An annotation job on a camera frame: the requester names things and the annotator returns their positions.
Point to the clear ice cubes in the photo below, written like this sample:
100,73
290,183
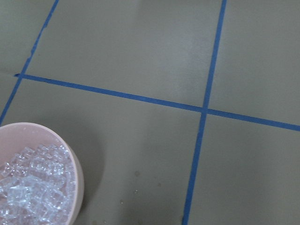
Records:
37,187

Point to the pink bowl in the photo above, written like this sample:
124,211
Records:
16,136

